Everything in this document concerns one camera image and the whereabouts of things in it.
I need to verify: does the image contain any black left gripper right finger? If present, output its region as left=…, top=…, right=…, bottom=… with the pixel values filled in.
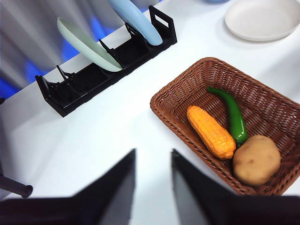
left=172, top=149, right=300, bottom=225

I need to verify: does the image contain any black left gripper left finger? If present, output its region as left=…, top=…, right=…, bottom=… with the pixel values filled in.
left=0, top=149, right=136, bottom=225

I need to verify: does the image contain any tan toy potato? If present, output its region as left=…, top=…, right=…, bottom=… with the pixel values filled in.
left=232, top=135, right=281, bottom=187

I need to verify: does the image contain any orange toy corn cob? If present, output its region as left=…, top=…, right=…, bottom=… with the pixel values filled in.
left=187, top=105, right=237, bottom=160

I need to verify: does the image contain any green toy cucumber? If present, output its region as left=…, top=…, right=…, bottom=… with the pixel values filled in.
left=206, top=86, right=248, bottom=148

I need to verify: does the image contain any brown wicker basket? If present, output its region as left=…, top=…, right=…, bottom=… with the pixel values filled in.
left=150, top=57, right=300, bottom=196

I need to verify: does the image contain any black plate rack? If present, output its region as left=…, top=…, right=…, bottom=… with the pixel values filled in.
left=35, top=5, right=178, bottom=118

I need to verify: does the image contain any pale green plate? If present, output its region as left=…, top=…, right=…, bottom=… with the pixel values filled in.
left=57, top=17, right=123, bottom=72

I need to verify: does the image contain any grey curtain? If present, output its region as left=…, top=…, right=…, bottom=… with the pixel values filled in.
left=0, top=0, right=165, bottom=94

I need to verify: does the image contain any white flat plate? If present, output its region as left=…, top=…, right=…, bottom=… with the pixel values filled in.
left=225, top=0, right=300, bottom=42

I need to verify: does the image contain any pale blue plate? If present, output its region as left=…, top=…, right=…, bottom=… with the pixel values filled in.
left=108, top=0, right=164, bottom=46

